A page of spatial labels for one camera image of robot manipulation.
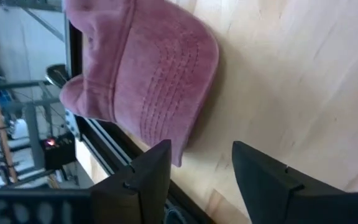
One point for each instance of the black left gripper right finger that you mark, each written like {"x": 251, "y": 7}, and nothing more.
{"x": 275, "y": 199}

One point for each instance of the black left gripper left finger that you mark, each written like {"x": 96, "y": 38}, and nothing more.
{"x": 135, "y": 193}

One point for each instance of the black box with red light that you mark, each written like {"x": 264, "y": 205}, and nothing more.
{"x": 61, "y": 155}

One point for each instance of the grey metal table legs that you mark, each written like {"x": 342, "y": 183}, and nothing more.
{"x": 33, "y": 130}

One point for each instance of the round dark object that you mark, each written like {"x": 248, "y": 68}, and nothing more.
{"x": 56, "y": 74}

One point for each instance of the wooden pole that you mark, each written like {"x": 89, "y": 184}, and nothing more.
{"x": 0, "y": 124}

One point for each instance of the silver metal bracket plate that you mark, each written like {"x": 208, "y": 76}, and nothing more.
{"x": 71, "y": 124}

